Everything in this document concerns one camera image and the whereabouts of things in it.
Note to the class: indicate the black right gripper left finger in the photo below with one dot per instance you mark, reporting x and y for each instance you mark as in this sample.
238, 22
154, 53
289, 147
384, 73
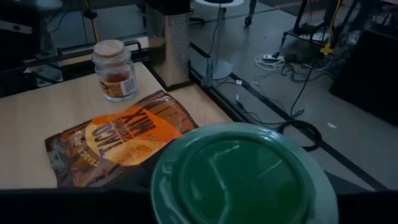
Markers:
136, 199

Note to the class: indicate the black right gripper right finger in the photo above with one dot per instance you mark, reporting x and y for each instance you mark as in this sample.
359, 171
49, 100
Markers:
354, 205

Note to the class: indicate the orange brown taco seasoning packet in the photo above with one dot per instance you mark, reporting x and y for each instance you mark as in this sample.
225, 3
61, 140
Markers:
124, 140

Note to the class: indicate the green-lidded spice jar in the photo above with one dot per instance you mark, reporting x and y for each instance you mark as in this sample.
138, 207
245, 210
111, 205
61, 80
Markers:
242, 177

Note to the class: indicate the white paper scrap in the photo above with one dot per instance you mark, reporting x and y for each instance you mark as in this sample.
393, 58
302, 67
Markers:
331, 125

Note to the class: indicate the black cabinet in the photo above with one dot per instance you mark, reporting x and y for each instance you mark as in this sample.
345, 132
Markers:
367, 77

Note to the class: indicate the cork-lidded glass spice jar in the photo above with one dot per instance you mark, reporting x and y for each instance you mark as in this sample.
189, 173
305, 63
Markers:
115, 71

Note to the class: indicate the small white tag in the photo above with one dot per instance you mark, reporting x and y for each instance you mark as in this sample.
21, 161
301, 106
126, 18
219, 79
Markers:
238, 82

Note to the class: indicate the perforated metal box, black top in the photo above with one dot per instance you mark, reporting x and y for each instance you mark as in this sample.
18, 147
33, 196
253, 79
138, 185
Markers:
171, 46

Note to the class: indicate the white power strip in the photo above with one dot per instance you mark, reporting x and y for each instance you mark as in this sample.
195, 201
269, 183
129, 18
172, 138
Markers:
273, 57

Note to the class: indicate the black rolling stand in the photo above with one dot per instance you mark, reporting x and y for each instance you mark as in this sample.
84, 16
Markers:
306, 29

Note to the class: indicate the black chair leg with castor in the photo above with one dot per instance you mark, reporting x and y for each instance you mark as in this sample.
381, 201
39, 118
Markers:
248, 20

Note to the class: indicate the white round pedestal table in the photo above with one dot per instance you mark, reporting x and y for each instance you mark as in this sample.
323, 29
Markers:
217, 70

